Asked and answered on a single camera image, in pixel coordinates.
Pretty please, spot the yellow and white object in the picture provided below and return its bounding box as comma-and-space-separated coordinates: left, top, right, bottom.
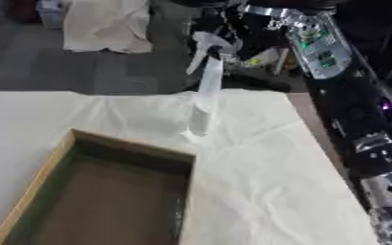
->
241, 47, 292, 77

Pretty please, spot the white draped sheet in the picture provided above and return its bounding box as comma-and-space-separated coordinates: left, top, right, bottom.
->
62, 0, 155, 55

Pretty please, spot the white and blue container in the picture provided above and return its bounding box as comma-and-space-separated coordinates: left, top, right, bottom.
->
35, 0, 69, 29

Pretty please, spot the tan cardboard box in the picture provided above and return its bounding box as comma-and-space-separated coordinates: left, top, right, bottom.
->
0, 128, 198, 245

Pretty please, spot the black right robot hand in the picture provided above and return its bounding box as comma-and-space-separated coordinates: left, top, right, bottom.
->
190, 7, 290, 66

